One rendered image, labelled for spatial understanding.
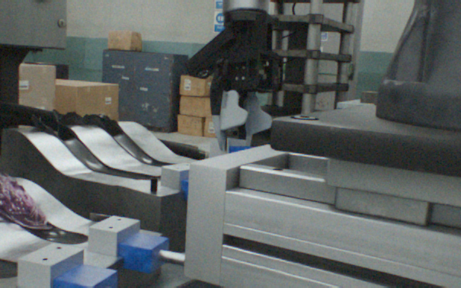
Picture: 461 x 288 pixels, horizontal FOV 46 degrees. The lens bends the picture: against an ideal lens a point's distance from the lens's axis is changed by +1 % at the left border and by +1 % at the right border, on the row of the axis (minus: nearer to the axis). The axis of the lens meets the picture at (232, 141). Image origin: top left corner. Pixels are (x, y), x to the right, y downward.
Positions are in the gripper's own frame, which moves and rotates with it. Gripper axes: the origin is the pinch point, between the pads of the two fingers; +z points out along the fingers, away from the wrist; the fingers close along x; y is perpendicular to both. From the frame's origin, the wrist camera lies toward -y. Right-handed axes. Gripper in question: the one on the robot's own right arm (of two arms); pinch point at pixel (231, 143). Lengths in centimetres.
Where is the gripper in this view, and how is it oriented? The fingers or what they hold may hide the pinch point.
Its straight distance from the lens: 86.8
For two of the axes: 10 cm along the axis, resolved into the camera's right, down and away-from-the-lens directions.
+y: 8.0, 0.0, -5.9
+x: 5.9, 0.6, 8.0
